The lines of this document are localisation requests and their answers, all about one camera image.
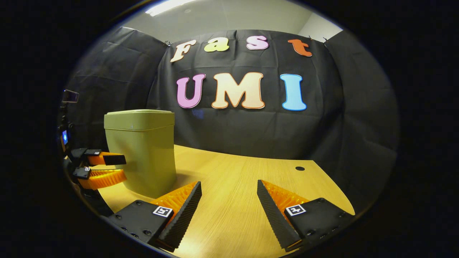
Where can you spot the green desktop garbage bin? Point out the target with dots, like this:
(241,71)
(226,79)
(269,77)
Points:
(143,154)

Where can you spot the ceiling light panel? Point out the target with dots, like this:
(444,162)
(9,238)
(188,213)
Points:
(168,7)

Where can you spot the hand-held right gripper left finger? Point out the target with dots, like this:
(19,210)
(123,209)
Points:
(188,211)

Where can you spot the wooden desktop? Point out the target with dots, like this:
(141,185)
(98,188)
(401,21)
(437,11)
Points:
(229,200)

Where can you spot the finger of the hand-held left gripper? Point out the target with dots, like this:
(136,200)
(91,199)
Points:
(104,178)
(107,158)

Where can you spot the black backdrop cloth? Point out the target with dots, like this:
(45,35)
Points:
(340,107)

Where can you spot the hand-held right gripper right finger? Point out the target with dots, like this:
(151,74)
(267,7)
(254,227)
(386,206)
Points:
(274,215)

